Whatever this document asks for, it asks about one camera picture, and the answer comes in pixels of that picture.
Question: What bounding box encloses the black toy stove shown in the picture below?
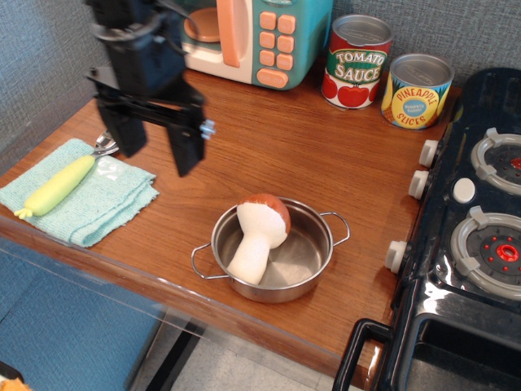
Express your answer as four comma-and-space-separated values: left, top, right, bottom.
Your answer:
334, 68, 520, 390

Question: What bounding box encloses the toy microwave teal and cream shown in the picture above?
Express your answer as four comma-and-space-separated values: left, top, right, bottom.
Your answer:
179, 1, 333, 90

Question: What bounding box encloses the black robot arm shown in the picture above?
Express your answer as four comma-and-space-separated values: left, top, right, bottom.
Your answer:
87, 1, 215, 177

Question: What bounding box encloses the spoon with yellow-green handle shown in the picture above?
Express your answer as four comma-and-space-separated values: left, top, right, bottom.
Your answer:
14, 130, 119, 220

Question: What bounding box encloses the light blue folded cloth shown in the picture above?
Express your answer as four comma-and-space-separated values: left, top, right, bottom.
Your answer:
1, 138, 159, 248

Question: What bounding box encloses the stainless steel pot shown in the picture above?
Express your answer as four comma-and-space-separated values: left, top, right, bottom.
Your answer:
190, 197, 351, 304

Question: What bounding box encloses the toy mushroom brown cap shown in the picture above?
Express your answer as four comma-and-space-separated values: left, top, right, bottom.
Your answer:
227, 193, 291, 285

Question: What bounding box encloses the tomato sauce can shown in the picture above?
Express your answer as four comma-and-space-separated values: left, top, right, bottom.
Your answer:
322, 14, 393, 109

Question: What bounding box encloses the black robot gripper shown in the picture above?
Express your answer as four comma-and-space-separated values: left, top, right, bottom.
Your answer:
88, 24, 205, 178

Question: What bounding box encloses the pineapple slices can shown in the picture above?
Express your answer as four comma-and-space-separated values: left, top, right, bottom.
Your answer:
381, 53, 454, 130

